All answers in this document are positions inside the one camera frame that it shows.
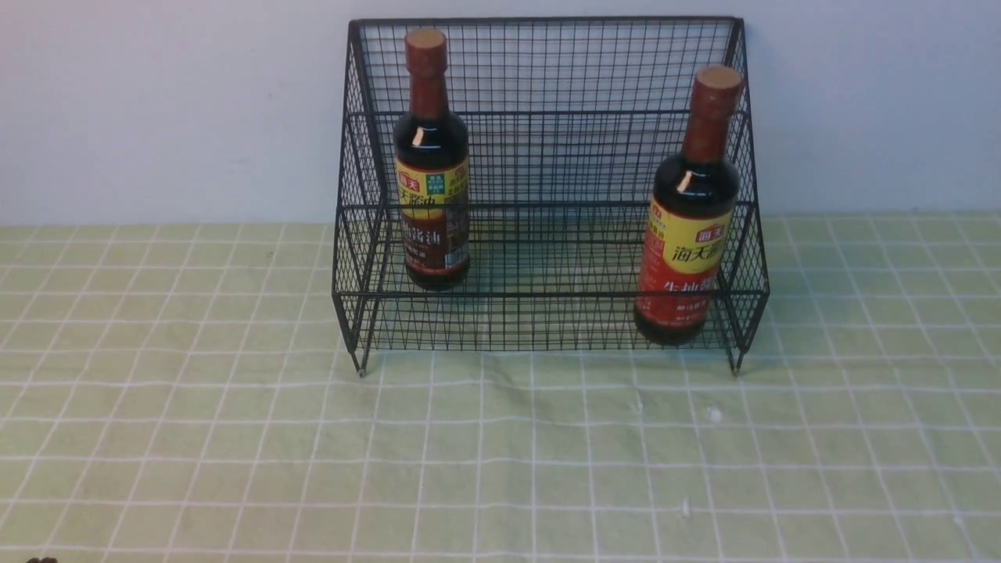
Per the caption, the green checkered tablecloth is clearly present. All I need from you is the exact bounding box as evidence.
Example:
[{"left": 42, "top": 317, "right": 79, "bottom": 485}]
[{"left": 1, "top": 213, "right": 1000, "bottom": 562}]

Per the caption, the black wire mesh shelf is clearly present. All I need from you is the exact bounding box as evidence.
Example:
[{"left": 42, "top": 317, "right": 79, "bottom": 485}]
[{"left": 332, "top": 15, "right": 748, "bottom": 375}]

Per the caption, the red label soy sauce bottle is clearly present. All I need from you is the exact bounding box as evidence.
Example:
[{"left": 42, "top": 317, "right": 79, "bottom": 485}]
[{"left": 633, "top": 66, "right": 744, "bottom": 346}]

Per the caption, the brown label soy sauce bottle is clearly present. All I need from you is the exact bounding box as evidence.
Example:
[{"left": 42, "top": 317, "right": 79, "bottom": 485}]
[{"left": 393, "top": 27, "right": 471, "bottom": 292}]

